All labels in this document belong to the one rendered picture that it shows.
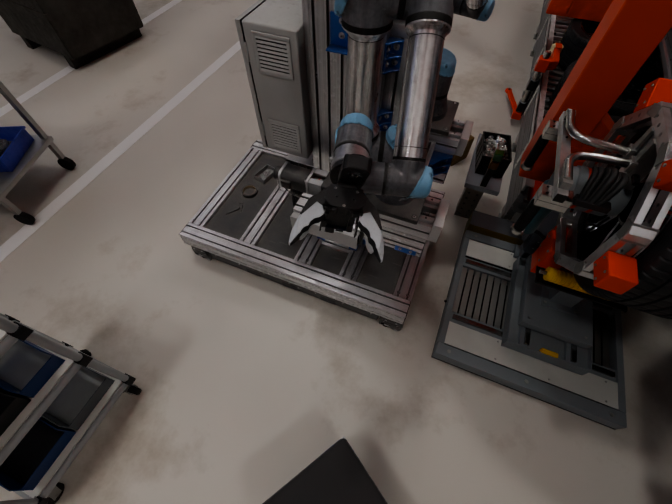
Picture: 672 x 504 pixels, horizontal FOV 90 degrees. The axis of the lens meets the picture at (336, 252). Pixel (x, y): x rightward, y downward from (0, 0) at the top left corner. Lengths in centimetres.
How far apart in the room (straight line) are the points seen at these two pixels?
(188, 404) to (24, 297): 117
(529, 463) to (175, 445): 152
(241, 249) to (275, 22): 106
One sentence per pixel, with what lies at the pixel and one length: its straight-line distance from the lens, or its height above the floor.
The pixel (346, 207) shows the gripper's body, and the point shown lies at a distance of 58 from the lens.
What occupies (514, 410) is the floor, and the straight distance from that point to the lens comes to 188.
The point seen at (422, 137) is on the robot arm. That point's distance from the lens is 79.
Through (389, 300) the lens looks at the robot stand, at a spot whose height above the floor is 23.
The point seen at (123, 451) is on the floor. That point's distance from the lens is 192.
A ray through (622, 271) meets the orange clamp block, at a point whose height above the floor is 89.
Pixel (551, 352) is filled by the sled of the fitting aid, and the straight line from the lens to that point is 184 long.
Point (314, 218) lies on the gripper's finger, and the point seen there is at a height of 125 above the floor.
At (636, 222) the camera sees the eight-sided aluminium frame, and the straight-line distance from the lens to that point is 119.
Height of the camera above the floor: 168
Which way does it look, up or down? 57 degrees down
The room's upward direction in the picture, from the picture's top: straight up
